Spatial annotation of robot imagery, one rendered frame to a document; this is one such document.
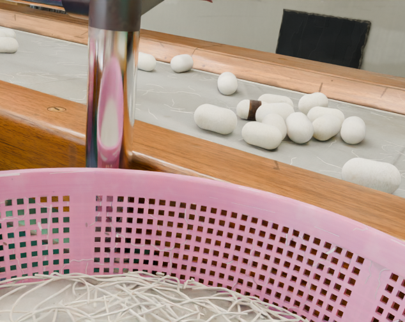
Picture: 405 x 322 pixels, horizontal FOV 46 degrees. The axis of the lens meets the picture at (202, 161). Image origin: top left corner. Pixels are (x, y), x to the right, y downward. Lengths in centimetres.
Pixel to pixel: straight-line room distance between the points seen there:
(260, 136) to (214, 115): 4
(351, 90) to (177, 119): 24
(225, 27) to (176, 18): 33
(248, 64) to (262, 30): 205
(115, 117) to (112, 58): 3
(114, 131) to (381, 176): 17
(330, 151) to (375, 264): 20
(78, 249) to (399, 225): 14
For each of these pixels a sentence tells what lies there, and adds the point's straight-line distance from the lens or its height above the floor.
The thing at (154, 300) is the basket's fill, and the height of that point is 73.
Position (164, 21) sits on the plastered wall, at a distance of 300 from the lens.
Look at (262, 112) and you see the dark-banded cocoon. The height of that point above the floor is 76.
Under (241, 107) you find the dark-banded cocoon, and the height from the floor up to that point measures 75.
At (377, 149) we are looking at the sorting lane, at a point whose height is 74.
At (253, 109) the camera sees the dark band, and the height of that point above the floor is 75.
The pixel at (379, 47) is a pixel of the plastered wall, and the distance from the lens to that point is 249.
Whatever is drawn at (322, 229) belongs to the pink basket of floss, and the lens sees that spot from 21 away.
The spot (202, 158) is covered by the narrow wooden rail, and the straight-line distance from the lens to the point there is 26.
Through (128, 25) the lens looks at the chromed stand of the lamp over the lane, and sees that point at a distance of 22.
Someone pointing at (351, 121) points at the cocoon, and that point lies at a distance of 41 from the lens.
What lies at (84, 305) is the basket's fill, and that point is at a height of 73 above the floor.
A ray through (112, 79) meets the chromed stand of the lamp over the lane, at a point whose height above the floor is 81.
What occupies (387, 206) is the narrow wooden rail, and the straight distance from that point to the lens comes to 24.
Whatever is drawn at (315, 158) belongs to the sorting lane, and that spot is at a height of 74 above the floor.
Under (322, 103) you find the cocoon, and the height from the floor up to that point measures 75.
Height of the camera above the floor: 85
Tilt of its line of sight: 21 degrees down
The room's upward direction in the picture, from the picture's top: 7 degrees clockwise
